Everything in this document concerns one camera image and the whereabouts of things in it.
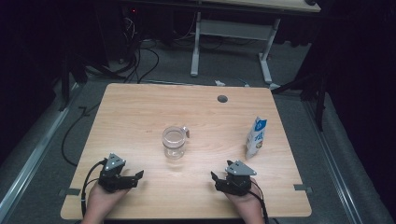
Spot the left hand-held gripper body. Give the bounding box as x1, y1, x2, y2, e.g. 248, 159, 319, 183
98, 152, 135, 193

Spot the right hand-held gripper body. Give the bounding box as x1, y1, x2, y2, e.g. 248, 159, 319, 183
215, 160, 258, 197

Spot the white and blue milk carton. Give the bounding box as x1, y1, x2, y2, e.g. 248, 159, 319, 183
244, 116, 268, 161

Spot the clear glass jar with lid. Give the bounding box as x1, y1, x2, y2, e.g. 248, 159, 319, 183
161, 125, 191, 160

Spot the person's right hand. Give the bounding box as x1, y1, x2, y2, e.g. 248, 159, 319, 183
221, 178, 263, 217

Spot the person's left hand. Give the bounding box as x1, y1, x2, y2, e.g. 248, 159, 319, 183
87, 183, 131, 217

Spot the grey tape strip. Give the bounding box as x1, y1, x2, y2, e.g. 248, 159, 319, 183
58, 188, 82, 197
292, 183, 314, 192

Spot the black metal stand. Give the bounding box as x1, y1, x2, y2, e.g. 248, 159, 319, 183
57, 50, 89, 113

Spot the black tripod stand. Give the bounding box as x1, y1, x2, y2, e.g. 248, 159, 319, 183
270, 60, 332, 133

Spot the light wooden desk top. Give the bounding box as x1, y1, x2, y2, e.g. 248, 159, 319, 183
199, 0, 322, 14

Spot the black cable loop on floor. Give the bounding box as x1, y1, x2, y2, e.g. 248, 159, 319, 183
61, 102, 101, 168

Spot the metal floor rail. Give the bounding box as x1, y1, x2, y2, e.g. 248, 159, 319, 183
0, 81, 82, 219
304, 98, 364, 224

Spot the bundle of black floor cables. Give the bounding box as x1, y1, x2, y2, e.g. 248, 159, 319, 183
86, 15, 161, 85

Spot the white metal desk frame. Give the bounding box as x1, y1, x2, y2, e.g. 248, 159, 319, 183
190, 11, 282, 91

